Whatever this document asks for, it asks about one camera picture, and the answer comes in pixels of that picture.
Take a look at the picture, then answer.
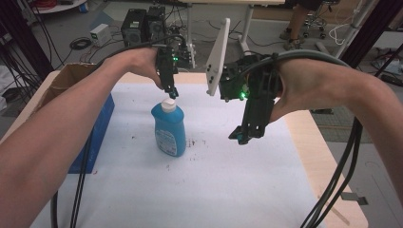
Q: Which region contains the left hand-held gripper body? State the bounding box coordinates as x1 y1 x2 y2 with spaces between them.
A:
155 44 193 93

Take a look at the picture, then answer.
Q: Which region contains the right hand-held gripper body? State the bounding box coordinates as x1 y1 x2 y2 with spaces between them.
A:
205 17 283 141

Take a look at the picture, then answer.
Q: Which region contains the blue bottle with white cap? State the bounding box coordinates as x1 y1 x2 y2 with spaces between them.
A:
150 97 187 159

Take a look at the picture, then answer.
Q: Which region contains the person's left hand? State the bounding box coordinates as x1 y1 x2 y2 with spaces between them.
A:
122 47 164 90

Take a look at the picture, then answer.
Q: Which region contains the person's right hand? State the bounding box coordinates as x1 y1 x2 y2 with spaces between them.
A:
268 58 350 125

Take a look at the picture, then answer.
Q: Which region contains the black computer tower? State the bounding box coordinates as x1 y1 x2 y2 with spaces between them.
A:
145 5 167 46
121 8 147 48

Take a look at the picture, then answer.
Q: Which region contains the white desk leg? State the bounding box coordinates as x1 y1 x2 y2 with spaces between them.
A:
238 4 256 55
185 3 197 69

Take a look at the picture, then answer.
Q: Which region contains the white table mat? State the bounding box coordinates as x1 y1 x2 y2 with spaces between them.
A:
29 83 327 228

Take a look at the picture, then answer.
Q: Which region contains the small white box device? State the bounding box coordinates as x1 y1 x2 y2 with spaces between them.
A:
89 23 112 48

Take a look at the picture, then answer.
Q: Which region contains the cardboard box with blue side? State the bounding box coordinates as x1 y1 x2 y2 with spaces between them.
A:
29 62 116 175

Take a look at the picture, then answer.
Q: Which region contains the office chair base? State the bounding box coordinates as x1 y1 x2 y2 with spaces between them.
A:
302 10 328 41

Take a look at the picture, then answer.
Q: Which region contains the metal stand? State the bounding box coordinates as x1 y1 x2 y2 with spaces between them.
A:
335 0 373 59

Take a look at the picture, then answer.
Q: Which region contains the grey tape strip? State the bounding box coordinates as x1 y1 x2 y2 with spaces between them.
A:
339 191 370 206

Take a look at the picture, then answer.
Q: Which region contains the dark curtain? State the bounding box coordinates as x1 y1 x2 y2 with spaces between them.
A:
0 0 55 82
340 0 403 69

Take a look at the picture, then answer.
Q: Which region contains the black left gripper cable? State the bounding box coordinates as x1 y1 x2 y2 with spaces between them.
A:
69 33 188 228

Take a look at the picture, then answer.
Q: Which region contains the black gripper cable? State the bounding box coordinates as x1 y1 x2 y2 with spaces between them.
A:
299 117 362 228
69 33 188 228
308 120 364 228

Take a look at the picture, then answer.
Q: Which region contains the grey right gripper cable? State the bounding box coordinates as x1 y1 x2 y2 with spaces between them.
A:
240 48 351 77

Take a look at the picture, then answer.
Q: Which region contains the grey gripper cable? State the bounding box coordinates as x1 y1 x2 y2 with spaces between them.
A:
240 48 351 77
49 189 60 228

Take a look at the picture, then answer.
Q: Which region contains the coiled black floor cable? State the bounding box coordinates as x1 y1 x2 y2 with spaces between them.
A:
68 36 93 51

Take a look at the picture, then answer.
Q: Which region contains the white looped cable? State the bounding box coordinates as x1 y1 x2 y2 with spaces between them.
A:
327 22 347 47

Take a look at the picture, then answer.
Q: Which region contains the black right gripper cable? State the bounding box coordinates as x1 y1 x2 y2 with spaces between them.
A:
308 120 364 228
299 117 362 228

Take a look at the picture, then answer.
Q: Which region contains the grey left gripper cable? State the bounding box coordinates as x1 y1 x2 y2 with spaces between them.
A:
49 189 60 228

